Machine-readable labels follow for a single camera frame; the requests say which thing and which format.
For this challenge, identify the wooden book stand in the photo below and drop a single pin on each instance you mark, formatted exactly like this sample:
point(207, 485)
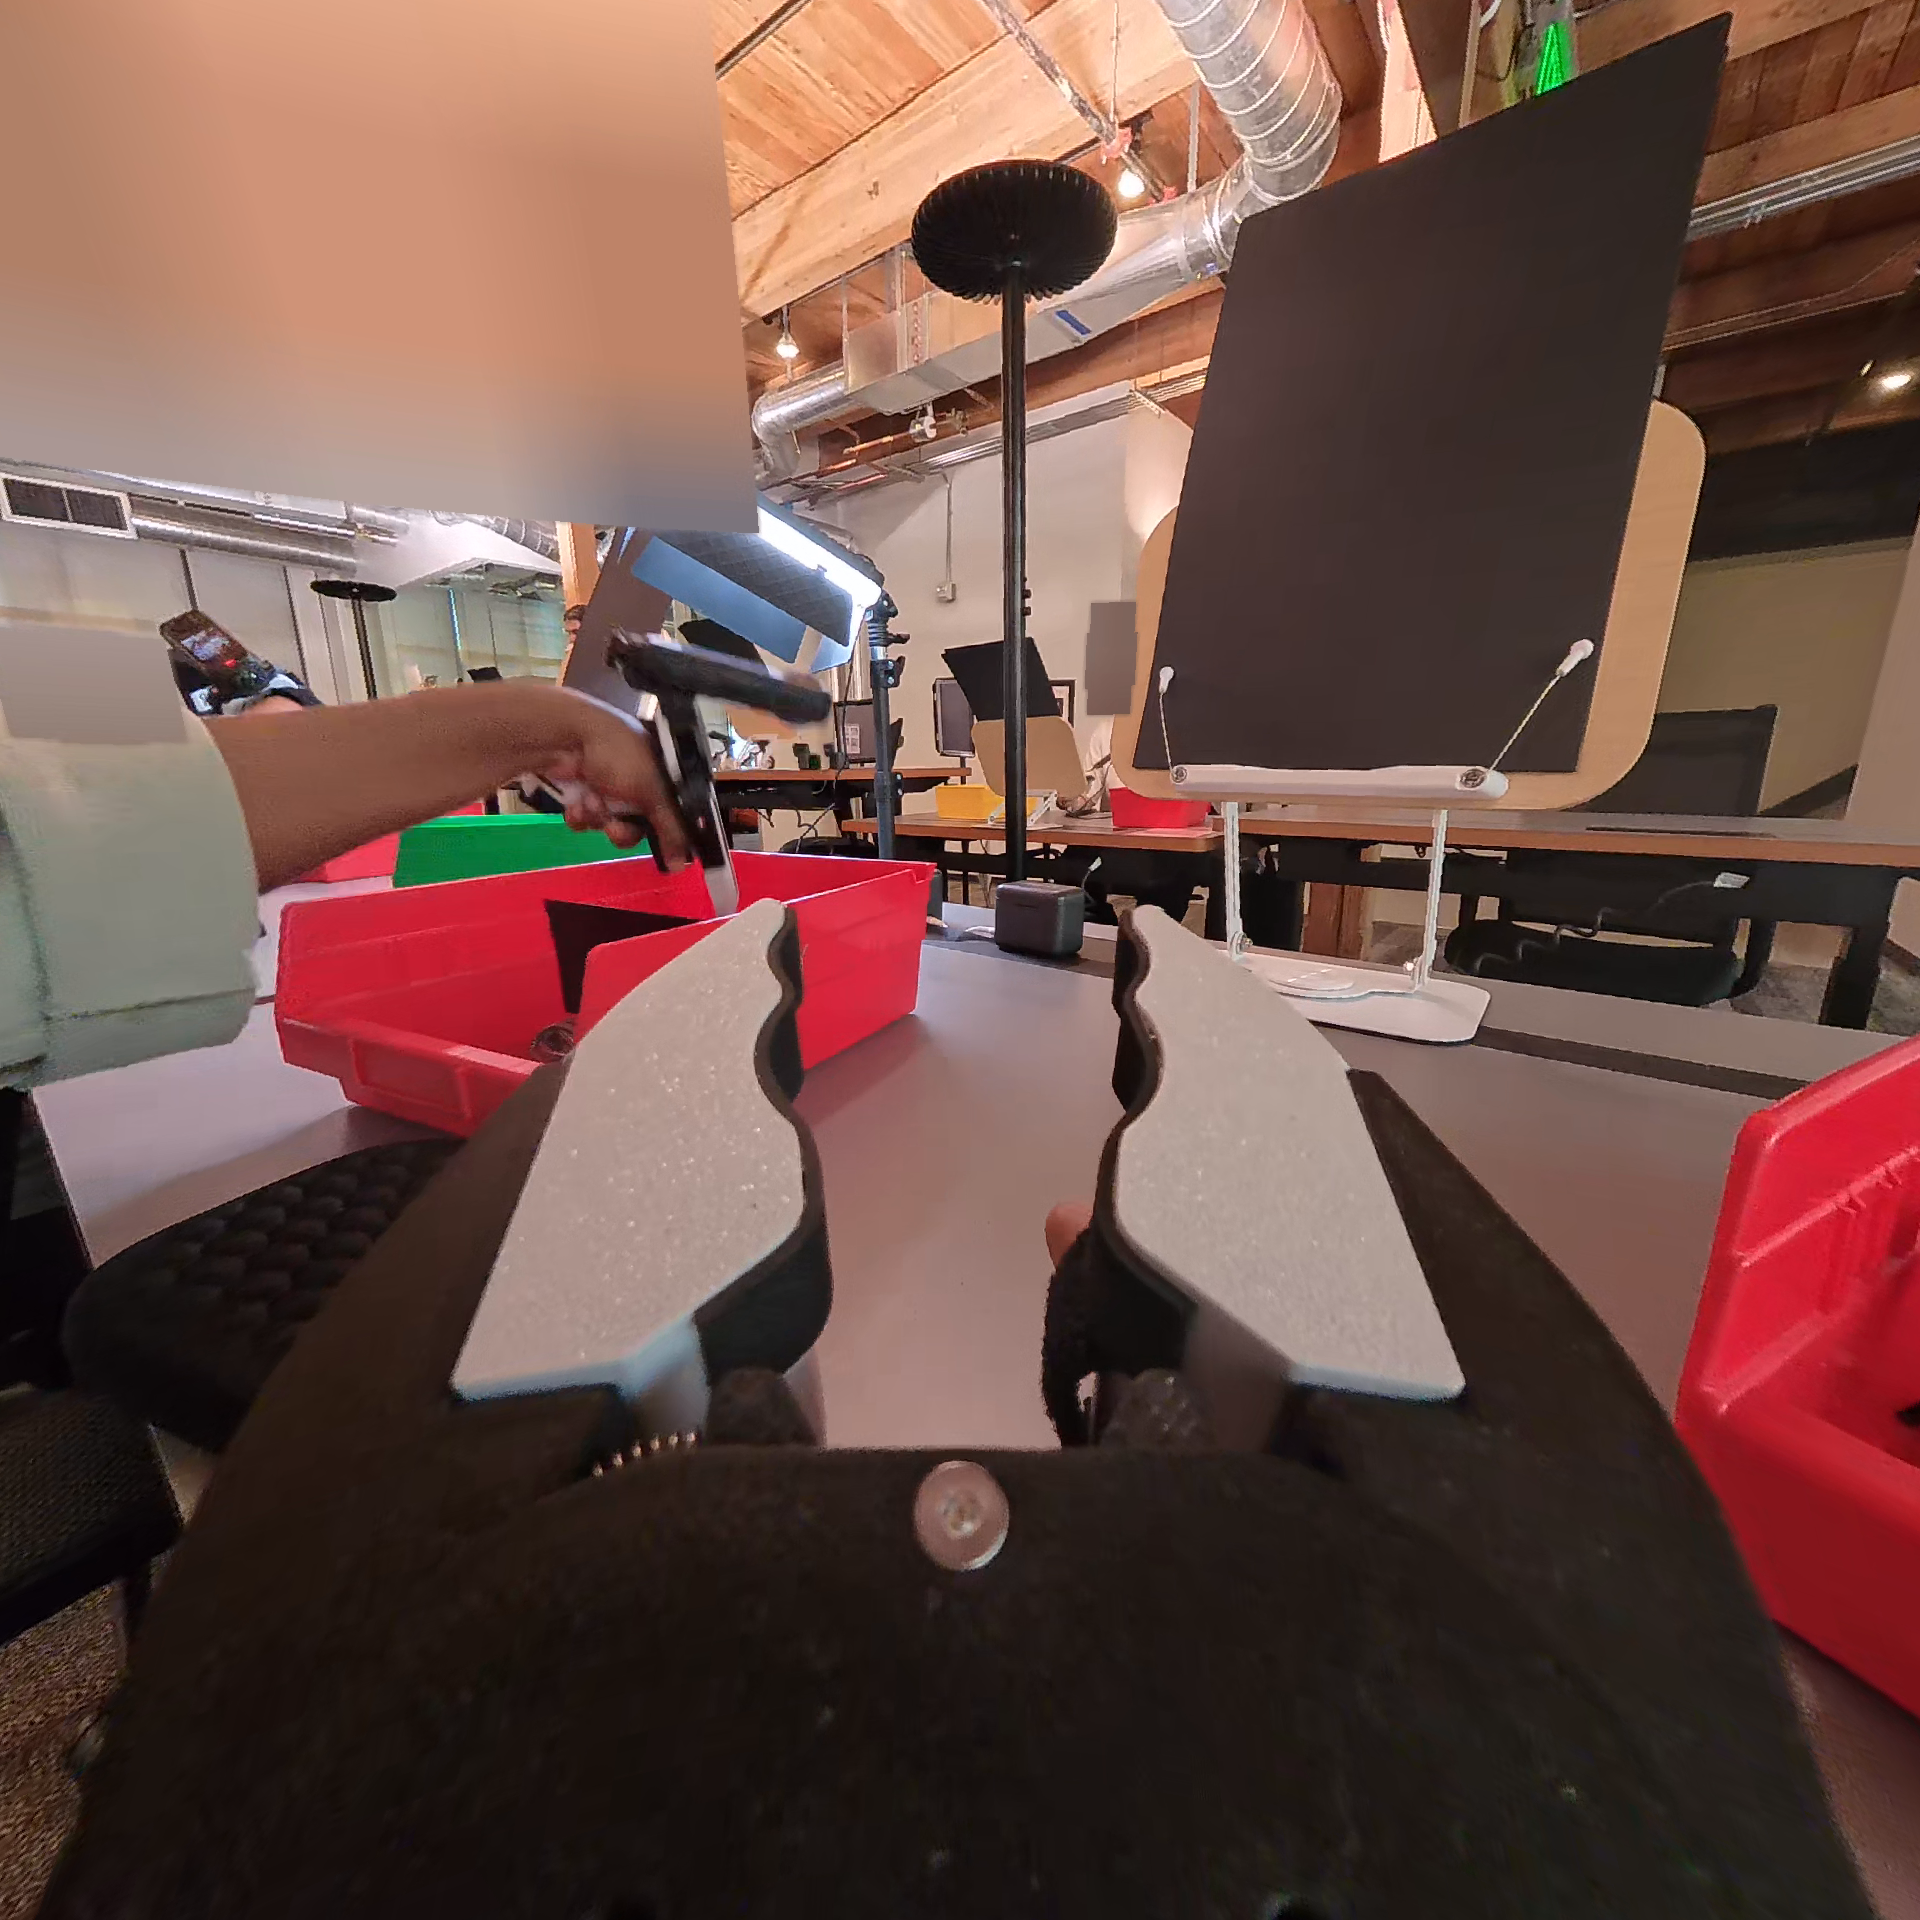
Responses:
point(1636, 629)

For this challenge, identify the silver air duct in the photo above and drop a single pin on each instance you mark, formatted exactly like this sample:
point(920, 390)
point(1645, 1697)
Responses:
point(1261, 90)

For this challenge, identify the small black board on stand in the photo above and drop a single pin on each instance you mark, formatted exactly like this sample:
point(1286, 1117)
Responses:
point(997, 690)

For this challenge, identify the small grey cube device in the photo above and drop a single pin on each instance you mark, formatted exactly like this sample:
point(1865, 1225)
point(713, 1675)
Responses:
point(1038, 916)

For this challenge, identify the green plastic bin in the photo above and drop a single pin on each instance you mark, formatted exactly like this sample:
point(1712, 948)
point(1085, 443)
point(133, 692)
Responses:
point(494, 850)

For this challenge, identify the long wooden desk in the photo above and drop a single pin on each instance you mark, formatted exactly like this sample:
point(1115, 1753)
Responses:
point(1651, 849)

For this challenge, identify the person's right hand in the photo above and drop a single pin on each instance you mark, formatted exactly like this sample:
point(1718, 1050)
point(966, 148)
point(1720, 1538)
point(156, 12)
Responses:
point(1071, 1230)

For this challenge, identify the white ceiling vent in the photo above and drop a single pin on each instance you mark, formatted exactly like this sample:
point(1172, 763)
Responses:
point(60, 502)

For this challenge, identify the black round pole lamp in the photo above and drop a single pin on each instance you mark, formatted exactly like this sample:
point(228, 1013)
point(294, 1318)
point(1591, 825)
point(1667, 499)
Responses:
point(356, 593)
point(1013, 224)

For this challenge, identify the black mesh office chair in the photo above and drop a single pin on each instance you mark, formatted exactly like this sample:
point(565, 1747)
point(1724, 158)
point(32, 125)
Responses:
point(254, 1276)

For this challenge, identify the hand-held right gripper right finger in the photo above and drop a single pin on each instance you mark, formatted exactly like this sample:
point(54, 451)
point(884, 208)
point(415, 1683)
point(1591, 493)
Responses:
point(1277, 1200)

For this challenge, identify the person's left hand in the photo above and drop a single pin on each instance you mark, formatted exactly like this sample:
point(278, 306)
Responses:
point(600, 772)

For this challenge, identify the studio light panel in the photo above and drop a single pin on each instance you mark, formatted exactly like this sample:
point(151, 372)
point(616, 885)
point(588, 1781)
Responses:
point(751, 593)

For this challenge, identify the black light stand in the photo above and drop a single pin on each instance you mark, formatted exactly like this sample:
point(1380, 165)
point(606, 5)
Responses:
point(886, 720)

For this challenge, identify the small red plastic bin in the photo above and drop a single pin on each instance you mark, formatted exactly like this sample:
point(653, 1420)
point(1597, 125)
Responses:
point(1155, 806)

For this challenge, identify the black handheld device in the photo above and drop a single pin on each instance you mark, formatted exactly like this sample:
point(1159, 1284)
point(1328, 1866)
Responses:
point(201, 642)

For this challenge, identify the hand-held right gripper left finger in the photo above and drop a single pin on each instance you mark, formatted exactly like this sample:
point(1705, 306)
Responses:
point(661, 1185)

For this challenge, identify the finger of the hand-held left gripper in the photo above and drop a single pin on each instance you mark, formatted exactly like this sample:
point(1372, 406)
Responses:
point(721, 869)

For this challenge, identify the yellow plastic bin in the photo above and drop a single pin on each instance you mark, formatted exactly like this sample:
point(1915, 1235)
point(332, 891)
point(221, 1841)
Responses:
point(967, 804)

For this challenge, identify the person's left forearm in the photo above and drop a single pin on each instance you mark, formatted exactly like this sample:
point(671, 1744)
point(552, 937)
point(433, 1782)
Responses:
point(376, 780)

